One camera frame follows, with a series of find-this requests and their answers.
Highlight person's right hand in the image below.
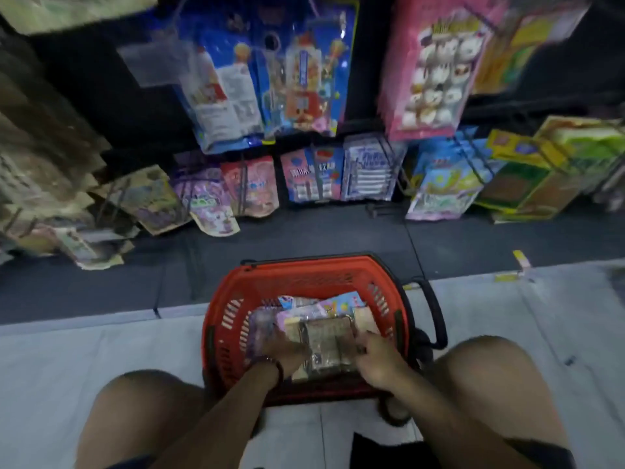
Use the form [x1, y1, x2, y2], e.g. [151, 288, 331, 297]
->
[354, 330, 416, 391]

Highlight person's left hand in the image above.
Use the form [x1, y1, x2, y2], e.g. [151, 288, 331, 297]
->
[253, 329, 314, 382]

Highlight brown snack packet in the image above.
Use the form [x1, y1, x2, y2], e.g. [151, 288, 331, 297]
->
[283, 316, 363, 381]

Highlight person's left forearm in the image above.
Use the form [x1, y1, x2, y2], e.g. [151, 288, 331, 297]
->
[149, 360, 285, 469]

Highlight person's right forearm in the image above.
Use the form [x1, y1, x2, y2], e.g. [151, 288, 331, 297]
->
[388, 371, 540, 469]

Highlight beige packet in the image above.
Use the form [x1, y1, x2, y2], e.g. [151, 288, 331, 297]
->
[352, 306, 382, 337]

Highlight pink and blue cartoon packet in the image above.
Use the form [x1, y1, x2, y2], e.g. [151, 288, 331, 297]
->
[276, 291, 368, 324]

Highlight red plastic shopping basket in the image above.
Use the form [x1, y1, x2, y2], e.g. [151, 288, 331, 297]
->
[201, 254, 412, 407]

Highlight person's right leg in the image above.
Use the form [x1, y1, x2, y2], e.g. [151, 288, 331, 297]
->
[430, 336, 574, 455]

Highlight person's leg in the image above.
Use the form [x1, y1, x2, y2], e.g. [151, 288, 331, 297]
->
[430, 336, 574, 455]
[75, 368, 218, 469]

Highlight person's left leg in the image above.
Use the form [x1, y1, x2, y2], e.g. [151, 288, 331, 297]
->
[75, 368, 218, 469]

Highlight pink and red packet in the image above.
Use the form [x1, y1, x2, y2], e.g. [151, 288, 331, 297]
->
[220, 156, 280, 219]

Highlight purple cartoon packet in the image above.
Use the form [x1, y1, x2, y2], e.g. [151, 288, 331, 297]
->
[170, 163, 241, 238]

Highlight pink and blue striped packet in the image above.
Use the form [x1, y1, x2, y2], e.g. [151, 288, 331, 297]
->
[280, 146, 345, 205]

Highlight yellow shelf price tag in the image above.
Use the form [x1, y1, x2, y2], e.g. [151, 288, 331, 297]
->
[494, 249, 533, 283]

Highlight purple and white packet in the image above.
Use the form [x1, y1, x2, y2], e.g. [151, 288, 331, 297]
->
[340, 134, 407, 202]

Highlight blue and green packet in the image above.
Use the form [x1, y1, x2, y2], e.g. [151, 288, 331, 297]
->
[404, 126, 506, 221]

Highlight black shorts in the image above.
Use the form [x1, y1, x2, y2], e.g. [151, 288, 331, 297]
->
[105, 432, 579, 469]

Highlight tan and purple packet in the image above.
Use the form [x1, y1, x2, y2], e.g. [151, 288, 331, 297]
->
[92, 164, 192, 236]

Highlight yellow and brown box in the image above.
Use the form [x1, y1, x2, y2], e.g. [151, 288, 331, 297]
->
[475, 129, 591, 224]

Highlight blue hanging packet white label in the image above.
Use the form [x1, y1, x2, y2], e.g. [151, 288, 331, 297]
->
[177, 9, 265, 155]

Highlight blue hanging packet cartoon print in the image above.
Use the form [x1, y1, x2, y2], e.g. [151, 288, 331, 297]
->
[258, 0, 360, 140]

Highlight pink box with cat faces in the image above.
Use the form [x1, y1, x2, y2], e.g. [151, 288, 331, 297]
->
[377, 0, 509, 142]

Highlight yellow and green box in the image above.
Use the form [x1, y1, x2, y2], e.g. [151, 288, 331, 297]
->
[535, 115, 625, 164]

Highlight row of brown packets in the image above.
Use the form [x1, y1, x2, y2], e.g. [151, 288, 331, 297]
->
[0, 29, 140, 271]

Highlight clear plastic price tag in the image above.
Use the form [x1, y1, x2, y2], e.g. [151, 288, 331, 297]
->
[117, 28, 192, 89]

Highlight yellow and green hanging packet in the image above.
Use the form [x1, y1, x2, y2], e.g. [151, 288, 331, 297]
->
[473, 0, 589, 96]

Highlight pale green hanging packet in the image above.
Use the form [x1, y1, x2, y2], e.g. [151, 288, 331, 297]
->
[0, 0, 159, 36]

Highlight dark bead bracelet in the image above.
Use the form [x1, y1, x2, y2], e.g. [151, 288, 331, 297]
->
[248, 355, 285, 388]

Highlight black basket pull handle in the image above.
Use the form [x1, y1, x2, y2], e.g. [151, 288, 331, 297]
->
[403, 276, 448, 352]

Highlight black wire display rack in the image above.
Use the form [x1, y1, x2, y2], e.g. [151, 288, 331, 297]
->
[364, 134, 416, 219]

